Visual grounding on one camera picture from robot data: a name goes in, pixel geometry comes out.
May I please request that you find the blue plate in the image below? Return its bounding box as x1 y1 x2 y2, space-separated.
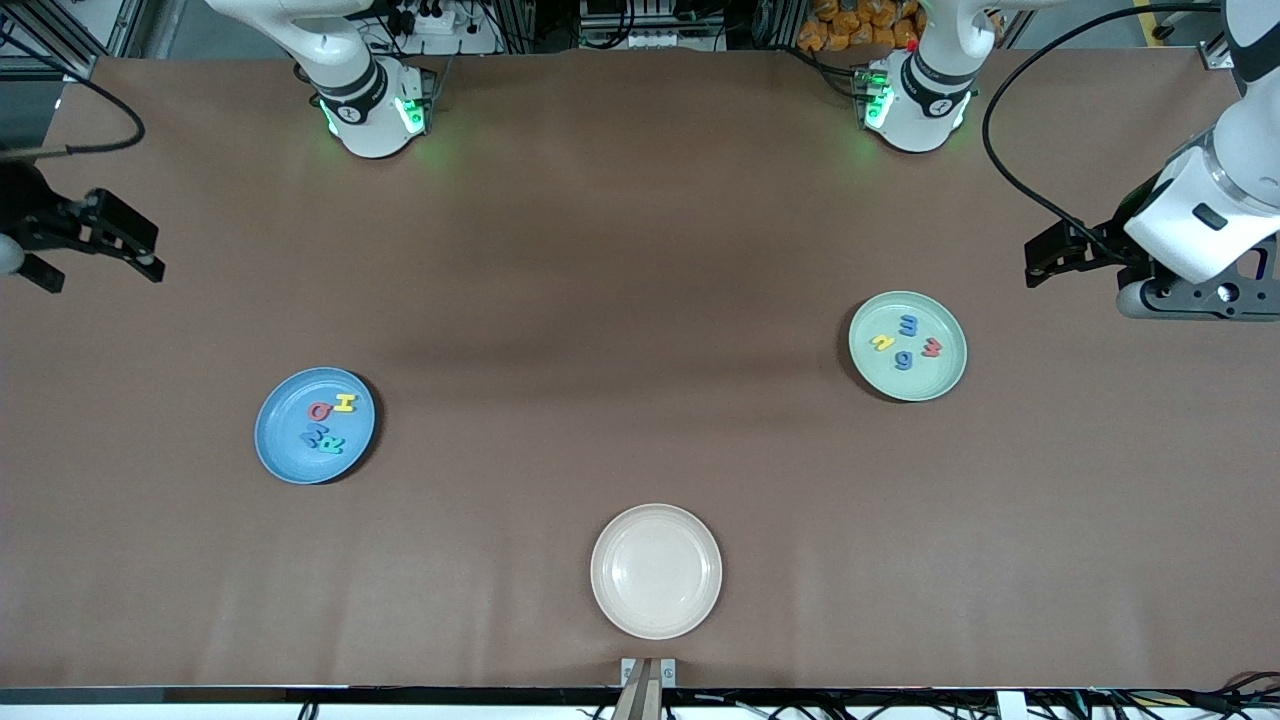
254 367 378 486

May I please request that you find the grey aluminium frame post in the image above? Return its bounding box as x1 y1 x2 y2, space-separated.
1200 0 1280 71
0 0 101 83

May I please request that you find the orange packets pile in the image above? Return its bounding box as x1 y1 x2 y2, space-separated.
797 0 926 53

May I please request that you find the dark equipment rack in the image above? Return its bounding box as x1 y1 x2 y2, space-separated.
575 0 736 51

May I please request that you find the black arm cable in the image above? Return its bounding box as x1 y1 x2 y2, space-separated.
0 28 147 161
981 3 1226 263

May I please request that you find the cream plate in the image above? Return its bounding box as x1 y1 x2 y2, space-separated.
590 503 723 641

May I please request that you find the black floor cable bundle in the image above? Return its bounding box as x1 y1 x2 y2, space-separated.
1030 672 1280 720

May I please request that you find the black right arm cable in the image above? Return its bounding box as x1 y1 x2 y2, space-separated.
0 28 147 161

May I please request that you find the metal table edge bracket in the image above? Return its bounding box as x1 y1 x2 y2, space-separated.
620 657 678 720

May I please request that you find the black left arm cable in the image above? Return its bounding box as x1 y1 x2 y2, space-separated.
981 3 1226 263

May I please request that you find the green plate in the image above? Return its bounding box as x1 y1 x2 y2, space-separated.
848 290 969 403

